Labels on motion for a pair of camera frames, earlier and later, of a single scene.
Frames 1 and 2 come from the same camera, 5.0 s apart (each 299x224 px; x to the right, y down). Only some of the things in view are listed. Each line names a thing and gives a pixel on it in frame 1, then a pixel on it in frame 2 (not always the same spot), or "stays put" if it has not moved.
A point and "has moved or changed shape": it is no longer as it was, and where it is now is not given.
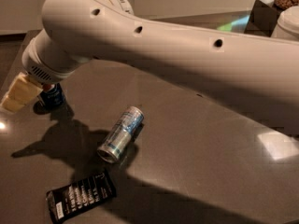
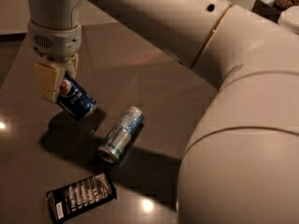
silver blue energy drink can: (123, 129) stays put
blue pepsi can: (51, 96) has moved or changed shape
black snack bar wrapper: (79, 194) stays put
